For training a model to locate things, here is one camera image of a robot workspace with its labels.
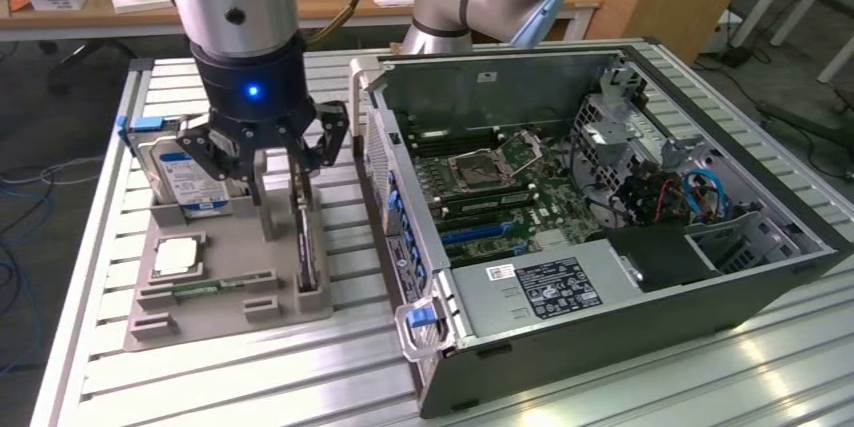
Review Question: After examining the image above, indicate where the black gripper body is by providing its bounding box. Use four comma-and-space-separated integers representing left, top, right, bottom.
189, 36, 316, 148

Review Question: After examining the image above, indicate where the metal disk bay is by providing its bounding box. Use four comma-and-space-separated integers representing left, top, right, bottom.
683, 209, 802, 274

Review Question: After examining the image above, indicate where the green gpu with black fan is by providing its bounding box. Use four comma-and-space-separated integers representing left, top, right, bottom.
290, 166, 320, 296

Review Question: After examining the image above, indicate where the red wire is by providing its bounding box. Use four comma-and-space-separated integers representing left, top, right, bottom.
657, 177, 690, 218

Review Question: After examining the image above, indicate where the green motherboard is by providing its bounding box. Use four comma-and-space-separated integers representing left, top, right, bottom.
399, 111, 610, 268

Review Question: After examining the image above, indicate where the blue wire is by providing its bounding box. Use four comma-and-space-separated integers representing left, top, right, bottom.
686, 166, 734, 222

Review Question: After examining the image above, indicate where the black chair base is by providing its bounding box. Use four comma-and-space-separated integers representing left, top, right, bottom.
37, 39, 139, 96

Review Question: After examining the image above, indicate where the grey parts rack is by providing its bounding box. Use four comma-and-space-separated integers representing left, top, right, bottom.
123, 146, 335, 353

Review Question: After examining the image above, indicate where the CPU socket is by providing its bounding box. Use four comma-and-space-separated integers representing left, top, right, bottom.
447, 149, 516, 197

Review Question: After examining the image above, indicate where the silver CPU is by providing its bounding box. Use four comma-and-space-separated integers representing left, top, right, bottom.
151, 238, 203, 278

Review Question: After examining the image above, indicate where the metal socket cover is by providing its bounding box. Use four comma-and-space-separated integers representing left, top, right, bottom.
492, 130, 546, 173

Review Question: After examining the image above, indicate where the grey power supply unit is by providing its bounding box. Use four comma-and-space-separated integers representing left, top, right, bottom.
451, 239, 643, 339

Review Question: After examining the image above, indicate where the black open PC case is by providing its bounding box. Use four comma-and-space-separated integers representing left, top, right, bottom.
350, 44, 854, 421

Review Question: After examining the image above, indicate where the green RAM stick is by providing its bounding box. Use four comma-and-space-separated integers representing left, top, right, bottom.
169, 271, 275, 297

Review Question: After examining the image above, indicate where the blue expansion slot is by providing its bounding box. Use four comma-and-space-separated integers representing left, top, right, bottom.
439, 220, 516, 244

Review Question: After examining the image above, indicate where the hard disk with blue rails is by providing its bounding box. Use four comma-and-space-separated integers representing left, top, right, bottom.
117, 114, 243, 221

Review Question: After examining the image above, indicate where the clear handle with blue latch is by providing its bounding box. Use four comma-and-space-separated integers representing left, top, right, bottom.
394, 295, 456, 362

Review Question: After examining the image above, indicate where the installed RAM stick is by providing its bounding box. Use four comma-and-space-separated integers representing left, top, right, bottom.
438, 189, 536, 215

